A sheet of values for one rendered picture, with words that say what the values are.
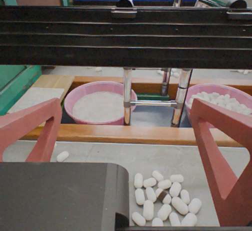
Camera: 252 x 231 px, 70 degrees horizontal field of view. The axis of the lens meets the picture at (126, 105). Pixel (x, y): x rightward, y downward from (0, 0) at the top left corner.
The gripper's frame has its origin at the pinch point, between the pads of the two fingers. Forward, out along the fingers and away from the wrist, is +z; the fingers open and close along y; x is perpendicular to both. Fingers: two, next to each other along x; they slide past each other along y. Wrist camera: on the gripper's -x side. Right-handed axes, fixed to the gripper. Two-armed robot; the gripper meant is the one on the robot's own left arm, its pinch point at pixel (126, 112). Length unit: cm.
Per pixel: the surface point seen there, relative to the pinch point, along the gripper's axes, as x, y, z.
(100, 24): -2.3, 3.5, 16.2
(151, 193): 31.2, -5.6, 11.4
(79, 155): 32.9, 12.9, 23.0
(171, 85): 31, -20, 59
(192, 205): 31.1, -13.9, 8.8
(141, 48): 0.3, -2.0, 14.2
